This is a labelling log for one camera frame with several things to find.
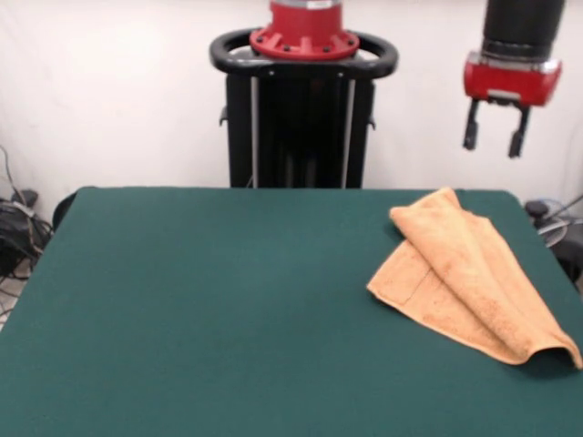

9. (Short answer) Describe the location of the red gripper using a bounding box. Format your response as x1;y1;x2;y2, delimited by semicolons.
462;57;563;159

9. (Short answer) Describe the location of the orange terry towel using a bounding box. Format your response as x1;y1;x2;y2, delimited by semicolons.
366;186;583;370

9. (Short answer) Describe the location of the light blue cable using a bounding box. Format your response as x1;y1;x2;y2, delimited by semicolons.
535;194;583;219

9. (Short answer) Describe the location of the small black device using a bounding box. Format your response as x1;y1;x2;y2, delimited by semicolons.
11;188;40;207

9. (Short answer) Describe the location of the dark green table cloth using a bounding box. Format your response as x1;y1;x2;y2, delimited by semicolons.
0;185;583;437

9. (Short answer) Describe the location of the grey stand base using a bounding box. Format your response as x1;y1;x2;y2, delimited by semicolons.
537;217;569;248

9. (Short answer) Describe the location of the black cable bundle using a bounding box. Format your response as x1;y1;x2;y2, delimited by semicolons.
0;145;56;283

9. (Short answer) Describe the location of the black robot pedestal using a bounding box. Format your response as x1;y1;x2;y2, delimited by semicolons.
209;26;400;188

